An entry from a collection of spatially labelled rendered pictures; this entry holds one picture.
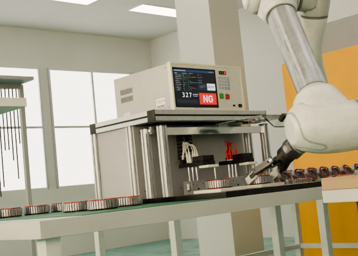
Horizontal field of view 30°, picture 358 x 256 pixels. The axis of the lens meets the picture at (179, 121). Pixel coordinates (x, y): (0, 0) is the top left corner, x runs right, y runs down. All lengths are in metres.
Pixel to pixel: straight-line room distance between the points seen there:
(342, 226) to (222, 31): 2.31
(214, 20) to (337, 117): 5.04
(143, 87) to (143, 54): 8.23
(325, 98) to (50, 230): 0.89
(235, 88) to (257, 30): 6.60
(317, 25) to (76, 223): 1.16
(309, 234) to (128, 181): 4.17
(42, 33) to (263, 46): 3.21
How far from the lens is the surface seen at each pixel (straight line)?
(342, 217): 6.53
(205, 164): 2.70
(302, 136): 2.00
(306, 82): 2.13
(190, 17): 7.15
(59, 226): 1.89
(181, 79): 2.79
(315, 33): 2.53
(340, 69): 6.49
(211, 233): 6.96
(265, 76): 9.45
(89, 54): 10.44
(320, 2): 2.49
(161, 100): 2.79
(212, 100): 2.90
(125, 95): 2.98
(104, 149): 2.90
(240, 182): 2.95
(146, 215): 2.08
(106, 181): 2.90
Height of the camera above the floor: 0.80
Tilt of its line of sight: 6 degrees up
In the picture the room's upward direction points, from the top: 6 degrees counter-clockwise
